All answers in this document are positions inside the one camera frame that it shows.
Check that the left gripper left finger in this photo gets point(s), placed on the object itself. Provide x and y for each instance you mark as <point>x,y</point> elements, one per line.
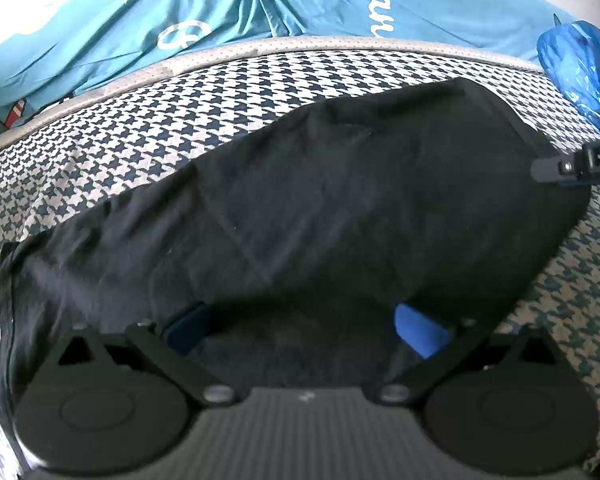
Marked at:
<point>166,349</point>

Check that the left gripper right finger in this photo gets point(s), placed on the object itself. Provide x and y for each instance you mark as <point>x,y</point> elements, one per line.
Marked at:
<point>441,350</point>

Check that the black t-shirt white stripes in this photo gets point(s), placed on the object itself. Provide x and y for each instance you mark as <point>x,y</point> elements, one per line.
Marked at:
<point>295,244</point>

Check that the blue plastic bag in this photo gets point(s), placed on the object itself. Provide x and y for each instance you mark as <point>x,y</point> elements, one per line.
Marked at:
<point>570,57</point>

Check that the houndstooth blue white blanket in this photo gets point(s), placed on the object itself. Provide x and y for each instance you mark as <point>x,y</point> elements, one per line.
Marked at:
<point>142,127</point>

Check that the blue cartoon print bedsheet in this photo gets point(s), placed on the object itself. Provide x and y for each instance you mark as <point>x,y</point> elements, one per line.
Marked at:
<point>51,50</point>

